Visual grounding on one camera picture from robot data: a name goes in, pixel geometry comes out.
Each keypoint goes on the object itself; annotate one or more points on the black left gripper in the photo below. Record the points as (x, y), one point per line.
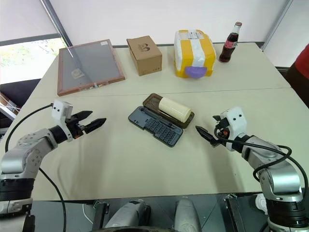
(74, 128)

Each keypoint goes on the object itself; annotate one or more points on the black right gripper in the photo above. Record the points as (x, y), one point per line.
(221, 135)

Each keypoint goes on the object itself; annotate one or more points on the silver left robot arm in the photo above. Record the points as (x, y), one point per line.
(26, 154)

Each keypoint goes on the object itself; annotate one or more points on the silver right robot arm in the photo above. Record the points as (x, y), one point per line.
(277, 169)

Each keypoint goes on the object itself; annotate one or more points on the dark screwdriver bit case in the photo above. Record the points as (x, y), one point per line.
(159, 131)

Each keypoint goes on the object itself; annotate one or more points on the cream cylindrical case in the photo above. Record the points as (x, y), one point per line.
(175, 109)

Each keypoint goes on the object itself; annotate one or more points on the wood framed grey board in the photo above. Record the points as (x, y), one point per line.
(89, 66)

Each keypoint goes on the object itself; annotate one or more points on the slim grey screwdriver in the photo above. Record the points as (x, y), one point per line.
(157, 118)

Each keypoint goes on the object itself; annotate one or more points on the purple semicircular piece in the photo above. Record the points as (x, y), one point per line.
(196, 72)

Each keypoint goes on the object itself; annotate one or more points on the yellow white wrapped package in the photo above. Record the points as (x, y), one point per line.
(193, 52)

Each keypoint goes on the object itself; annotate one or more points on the dark low furniture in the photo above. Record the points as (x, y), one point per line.
(17, 93)

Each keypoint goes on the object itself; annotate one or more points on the glass cola bottle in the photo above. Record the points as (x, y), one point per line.
(228, 47)

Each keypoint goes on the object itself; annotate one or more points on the brown cardboard box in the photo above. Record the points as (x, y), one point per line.
(144, 58)

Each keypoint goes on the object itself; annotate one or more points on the grey rounded robot leg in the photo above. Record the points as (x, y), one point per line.
(187, 215)
(128, 215)

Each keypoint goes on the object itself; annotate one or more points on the person in red shirt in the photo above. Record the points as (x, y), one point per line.
(300, 75)

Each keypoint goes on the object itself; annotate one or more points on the grey diagonal window bar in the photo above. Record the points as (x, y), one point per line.
(56, 23)
(280, 24)

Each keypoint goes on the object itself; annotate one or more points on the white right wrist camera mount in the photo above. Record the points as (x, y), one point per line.
(236, 120)

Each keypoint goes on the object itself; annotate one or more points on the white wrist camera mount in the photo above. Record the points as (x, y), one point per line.
(61, 110)
(236, 120)

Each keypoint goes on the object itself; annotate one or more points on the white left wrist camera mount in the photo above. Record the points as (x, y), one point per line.
(61, 110)

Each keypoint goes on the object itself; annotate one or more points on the black metal table bracket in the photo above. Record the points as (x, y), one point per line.
(100, 213)
(235, 212)

